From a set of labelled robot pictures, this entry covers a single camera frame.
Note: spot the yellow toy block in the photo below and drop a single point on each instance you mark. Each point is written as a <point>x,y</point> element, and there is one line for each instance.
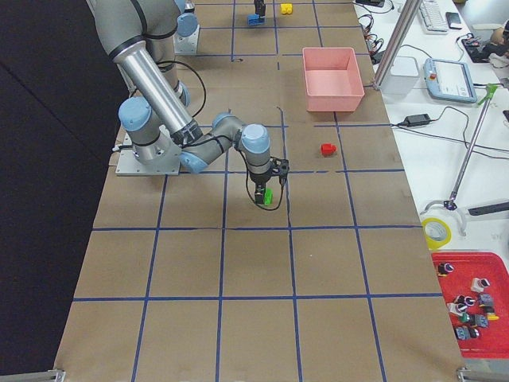
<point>286,8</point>

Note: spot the white storage box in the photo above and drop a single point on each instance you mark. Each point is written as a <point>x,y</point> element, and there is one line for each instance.
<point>403,75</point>

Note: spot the red toy block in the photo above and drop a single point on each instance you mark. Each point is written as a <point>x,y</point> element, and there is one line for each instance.
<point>328,149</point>

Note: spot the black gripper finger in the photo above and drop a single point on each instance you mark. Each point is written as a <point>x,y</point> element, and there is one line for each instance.
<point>260,8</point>

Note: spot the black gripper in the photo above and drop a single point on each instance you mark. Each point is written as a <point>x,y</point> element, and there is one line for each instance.
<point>258,181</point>

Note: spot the blue toy block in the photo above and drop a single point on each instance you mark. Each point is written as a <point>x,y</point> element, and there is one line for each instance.
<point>254,20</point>

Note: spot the pink plastic box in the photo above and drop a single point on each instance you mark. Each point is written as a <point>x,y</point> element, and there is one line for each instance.
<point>332,79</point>

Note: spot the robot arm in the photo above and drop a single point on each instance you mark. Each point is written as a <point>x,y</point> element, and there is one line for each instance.
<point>138,37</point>

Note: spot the yellow tape roll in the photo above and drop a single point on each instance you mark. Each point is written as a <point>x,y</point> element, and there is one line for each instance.
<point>437,233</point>

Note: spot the teach pendant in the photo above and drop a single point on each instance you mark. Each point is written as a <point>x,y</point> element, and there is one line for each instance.
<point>449,80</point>

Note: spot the black power adapter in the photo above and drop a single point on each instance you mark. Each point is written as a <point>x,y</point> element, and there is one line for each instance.
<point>416,120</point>

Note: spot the green toy block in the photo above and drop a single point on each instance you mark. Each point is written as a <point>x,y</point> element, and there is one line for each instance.
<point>268,196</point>

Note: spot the white keyboard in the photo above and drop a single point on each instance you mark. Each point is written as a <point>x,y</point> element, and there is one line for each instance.
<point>432,19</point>

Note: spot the red plastic tray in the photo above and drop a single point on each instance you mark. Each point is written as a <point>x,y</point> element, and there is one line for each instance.
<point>475,289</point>

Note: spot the metal tripod stand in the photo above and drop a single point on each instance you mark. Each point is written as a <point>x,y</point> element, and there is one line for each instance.
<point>449,204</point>

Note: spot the aluminium frame post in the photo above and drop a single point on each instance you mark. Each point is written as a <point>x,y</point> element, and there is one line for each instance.
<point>397,37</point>

